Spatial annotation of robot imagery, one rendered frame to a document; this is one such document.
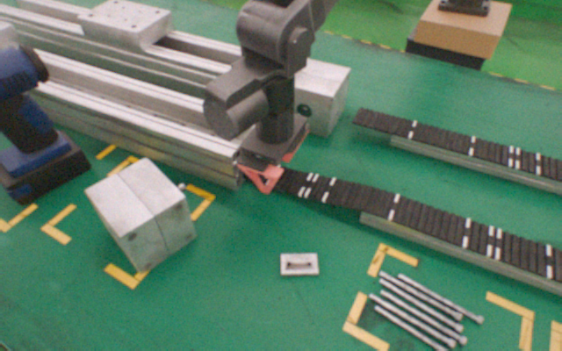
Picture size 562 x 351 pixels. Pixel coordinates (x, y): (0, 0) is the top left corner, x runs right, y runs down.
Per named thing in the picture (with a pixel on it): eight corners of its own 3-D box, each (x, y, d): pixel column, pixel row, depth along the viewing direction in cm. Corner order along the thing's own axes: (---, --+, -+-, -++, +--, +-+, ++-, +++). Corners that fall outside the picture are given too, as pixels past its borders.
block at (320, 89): (348, 102, 77) (355, 62, 70) (327, 138, 69) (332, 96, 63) (308, 92, 80) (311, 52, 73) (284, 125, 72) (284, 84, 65)
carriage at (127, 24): (177, 40, 84) (171, 10, 79) (146, 63, 77) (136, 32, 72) (123, 26, 89) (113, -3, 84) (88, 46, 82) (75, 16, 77)
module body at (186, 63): (304, 97, 78) (306, 62, 72) (284, 125, 72) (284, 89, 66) (38, 24, 102) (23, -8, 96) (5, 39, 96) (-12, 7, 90)
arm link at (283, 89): (305, 61, 46) (271, 46, 49) (267, 84, 43) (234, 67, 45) (302, 105, 51) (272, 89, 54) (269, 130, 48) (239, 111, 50)
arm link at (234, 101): (313, 24, 41) (257, 3, 45) (238, 66, 35) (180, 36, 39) (308, 111, 49) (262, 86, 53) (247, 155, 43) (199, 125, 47)
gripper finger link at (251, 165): (240, 195, 58) (234, 153, 52) (260, 166, 63) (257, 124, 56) (277, 209, 56) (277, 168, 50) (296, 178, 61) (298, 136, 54)
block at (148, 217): (211, 226, 55) (200, 186, 48) (141, 275, 50) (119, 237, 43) (175, 190, 60) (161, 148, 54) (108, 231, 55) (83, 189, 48)
